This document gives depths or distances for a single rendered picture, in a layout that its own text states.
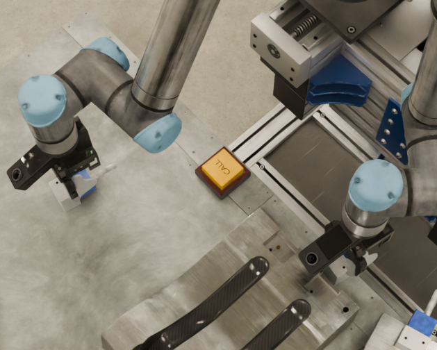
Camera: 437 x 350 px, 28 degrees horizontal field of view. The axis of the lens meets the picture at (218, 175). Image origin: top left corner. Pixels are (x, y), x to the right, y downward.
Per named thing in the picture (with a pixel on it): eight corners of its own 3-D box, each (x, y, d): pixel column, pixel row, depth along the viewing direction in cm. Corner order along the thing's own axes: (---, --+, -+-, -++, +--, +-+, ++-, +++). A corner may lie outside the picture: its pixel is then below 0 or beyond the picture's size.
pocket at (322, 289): (319, 276, 160) (322, 269, 157) (340, 296, 159) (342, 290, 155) (302, 292, 159) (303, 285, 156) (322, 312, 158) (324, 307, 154)
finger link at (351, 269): (381, 272, 162) (382, 247, 154) (356, 289, 161) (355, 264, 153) (371, 260, 164) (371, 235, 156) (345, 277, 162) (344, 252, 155)
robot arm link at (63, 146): (43, 153, 145) (20, 116, 148) (48, 164, 149) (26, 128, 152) (83, 130, 147) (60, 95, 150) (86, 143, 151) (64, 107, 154)
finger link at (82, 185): (105, 198, 169) (93, 171, 161) (78, 214, 167) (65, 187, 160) (98, 187, 170) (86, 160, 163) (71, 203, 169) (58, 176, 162)
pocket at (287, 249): (279, 235, 164) (280, 228, 160) (299, 255, 162) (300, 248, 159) (261, 250, 163) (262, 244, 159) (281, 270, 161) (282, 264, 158)
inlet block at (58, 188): (110, 160, 176) (107, 149, 171) (122, 180, 175) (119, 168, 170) (53, 193, 173) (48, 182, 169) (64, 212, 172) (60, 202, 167)
